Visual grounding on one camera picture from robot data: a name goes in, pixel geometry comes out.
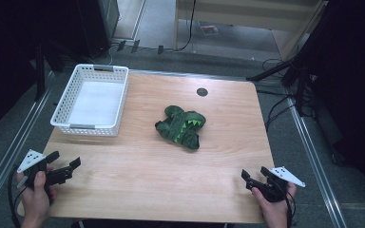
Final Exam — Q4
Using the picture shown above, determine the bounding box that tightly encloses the metal floor rail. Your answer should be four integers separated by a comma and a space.
287, 94, 350, 228
0, 74, 58, 219

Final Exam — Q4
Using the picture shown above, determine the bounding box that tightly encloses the black floor cable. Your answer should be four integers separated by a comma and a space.
263, 94, 296, 132

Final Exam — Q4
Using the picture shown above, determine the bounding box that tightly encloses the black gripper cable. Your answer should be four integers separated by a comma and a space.
283, 189, 297, 228
7, 165, 29, 228

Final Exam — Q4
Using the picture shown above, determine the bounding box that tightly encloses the white plastic basket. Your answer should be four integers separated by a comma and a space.
49, 63, 130, 138

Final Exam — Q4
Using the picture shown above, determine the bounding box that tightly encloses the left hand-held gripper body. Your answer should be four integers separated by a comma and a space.
16, 149, 74, 191

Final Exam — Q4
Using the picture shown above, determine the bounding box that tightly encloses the black metal stand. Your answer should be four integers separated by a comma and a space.
246, 44, 317, 118

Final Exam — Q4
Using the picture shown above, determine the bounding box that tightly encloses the person's right hand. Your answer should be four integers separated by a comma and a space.
251, 181, 298, 228

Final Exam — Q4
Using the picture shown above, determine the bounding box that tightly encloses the person's left hand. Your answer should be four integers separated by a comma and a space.
16, 164, 58, 228

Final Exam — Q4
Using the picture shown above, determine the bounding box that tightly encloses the dark cabinet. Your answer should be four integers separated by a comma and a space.
75, 0, 122, 58

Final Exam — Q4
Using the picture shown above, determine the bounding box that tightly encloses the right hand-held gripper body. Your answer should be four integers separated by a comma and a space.
245, 166, 306, 203

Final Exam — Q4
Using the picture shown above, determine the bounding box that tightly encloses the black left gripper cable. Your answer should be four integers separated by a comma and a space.
7, 165, 29, 228

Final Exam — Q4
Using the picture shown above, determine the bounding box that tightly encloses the black upright post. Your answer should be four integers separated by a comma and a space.
33, 41, 47, 103

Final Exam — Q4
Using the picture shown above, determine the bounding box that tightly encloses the black hanging cable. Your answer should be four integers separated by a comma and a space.
173, 0, 198, 52

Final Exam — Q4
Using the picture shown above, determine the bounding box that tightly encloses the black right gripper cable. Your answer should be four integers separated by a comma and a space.
283, 189, 297, 228

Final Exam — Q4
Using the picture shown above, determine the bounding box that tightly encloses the red booklet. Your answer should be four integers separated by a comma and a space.
199, 22, 220, 36

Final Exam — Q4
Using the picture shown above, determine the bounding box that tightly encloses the green plush toy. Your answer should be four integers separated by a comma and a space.
154, 104, 207, 151

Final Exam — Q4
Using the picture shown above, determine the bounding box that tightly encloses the beige wooden furniture frame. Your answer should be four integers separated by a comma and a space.
172, 0, 329, 62

